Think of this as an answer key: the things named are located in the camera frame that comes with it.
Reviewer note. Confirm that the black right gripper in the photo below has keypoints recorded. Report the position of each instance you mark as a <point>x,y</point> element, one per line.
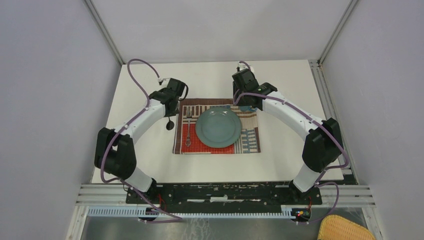
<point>235,90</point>

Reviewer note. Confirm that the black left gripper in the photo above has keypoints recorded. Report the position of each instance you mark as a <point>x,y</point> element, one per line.
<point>172,114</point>

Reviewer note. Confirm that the ornate silver fork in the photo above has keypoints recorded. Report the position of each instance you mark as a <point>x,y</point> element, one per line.
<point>189,117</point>

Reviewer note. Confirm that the black spoon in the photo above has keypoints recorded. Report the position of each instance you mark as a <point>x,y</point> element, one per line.
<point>170,124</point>

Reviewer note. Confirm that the striped patchwork placemat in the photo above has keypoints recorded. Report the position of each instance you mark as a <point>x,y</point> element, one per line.
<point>248,143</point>

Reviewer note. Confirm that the teal ceramic plate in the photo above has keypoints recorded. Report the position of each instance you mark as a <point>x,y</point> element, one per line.
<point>218,127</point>

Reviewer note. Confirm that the blue ceramic mug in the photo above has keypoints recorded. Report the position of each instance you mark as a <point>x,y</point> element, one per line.
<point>247,109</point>

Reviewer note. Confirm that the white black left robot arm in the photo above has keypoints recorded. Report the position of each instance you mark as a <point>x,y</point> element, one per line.
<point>115,148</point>

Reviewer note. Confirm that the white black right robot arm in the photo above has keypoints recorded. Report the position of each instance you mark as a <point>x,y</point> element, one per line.
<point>322,139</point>

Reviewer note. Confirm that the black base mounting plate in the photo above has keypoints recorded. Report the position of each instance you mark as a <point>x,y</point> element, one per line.
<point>230,198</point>

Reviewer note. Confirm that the yellow woven basket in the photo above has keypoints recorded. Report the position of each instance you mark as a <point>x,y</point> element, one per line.
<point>335,227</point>

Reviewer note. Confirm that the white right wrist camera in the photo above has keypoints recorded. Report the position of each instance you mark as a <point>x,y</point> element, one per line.
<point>242,66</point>

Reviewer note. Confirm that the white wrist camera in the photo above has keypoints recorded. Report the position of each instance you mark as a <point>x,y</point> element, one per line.
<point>161,80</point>
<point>242,66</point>

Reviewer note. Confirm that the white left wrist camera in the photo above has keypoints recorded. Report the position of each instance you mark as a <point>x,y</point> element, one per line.
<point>161,80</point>

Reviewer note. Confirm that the white slotted cable duct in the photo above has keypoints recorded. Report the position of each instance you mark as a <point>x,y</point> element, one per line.
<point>145,212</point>

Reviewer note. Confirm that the aluminium frame rails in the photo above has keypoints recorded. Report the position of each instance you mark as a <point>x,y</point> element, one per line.
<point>279,161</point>

